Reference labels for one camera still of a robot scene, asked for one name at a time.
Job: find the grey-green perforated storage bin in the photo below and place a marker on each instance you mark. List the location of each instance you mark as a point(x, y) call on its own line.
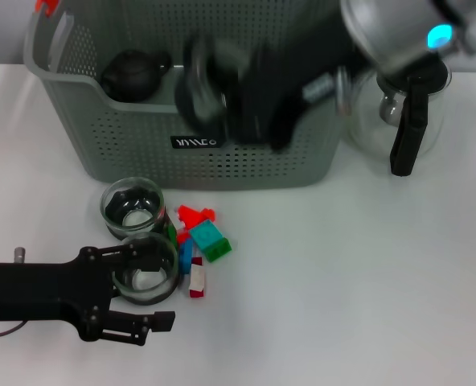
point(141, 153)

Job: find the black clay teapot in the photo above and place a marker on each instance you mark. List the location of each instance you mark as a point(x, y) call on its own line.
point(131, 76)

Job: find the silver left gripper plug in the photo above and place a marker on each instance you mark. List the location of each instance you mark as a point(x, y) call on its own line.
point(19, 255)

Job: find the large green toy brick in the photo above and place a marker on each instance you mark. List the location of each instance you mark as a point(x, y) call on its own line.
point(220, 252)

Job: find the small red toy brick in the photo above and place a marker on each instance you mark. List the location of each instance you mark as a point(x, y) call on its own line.
point(210, 214)
point(183, 237)

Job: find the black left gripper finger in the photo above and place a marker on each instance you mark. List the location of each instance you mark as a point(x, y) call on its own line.
point(163, 321)

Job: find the white toy brick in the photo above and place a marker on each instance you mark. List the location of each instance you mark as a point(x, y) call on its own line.
point(198, 277)
point(176, 219)

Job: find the glass teacup with black sleeve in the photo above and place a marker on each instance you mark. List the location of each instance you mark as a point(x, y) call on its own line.
point(199, 88)
point(132, 201)
point(145, 287)

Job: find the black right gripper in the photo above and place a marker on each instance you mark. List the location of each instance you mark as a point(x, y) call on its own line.
point(270, 96)

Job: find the orange bin latch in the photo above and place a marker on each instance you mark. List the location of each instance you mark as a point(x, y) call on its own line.
point(47, 7)

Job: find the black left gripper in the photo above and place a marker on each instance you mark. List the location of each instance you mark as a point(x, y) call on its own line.
point(37, 291)

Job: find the blue toy brick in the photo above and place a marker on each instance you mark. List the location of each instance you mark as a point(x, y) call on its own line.
point(185, 257)

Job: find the large red slope brick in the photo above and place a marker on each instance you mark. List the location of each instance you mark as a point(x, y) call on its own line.
point(191, 217)

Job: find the teal square toy brick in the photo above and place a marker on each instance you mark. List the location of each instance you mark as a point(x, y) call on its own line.
point(206, 235)

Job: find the white and red block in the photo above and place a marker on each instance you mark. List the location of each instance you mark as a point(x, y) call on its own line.
point(197, 294)

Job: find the small green toy brick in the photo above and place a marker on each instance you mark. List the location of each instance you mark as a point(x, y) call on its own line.
point(171, 233)

